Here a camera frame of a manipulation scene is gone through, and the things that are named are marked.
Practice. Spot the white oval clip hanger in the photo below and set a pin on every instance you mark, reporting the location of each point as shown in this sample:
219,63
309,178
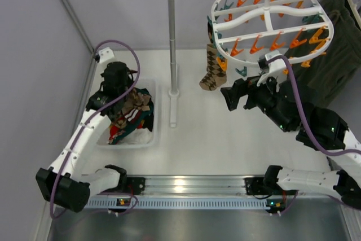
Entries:
253,26

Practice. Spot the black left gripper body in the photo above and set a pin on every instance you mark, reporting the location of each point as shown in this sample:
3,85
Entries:
124,109

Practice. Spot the white plastic laundry basket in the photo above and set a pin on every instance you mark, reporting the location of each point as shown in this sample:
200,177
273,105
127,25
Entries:
142,137

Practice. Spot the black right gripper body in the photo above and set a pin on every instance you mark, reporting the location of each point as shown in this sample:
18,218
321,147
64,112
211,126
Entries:
247,94

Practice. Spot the silver rack upright pole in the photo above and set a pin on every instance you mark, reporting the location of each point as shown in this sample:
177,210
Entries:
173,64

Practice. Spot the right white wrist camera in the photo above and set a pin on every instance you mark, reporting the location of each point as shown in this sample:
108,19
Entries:
271,65

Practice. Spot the brown yellow argyle sock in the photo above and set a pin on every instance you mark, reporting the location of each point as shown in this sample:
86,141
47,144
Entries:
215,76

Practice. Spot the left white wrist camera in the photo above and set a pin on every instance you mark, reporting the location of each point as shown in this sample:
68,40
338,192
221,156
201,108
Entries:
105,56

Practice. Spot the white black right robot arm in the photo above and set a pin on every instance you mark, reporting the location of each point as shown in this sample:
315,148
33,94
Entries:
292,108

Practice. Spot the white slotted cable duct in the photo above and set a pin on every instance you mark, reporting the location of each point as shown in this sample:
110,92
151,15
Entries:
142,202

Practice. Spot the pile of colourful socks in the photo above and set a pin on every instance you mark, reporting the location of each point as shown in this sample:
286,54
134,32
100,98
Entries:
136,112

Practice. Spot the dark green hanging garment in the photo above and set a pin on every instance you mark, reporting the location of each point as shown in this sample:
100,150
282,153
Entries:
328,74

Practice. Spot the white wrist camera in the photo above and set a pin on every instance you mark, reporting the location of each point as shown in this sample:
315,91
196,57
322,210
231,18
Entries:
105,56
271,65

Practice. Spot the dark yellow argyle sock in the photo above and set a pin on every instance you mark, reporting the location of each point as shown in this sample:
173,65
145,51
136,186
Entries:
210,31

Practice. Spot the white garment hanger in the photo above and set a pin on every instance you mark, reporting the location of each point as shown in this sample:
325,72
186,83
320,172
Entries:
354,13

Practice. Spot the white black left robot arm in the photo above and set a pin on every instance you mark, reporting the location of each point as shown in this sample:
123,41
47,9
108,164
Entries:
63,183

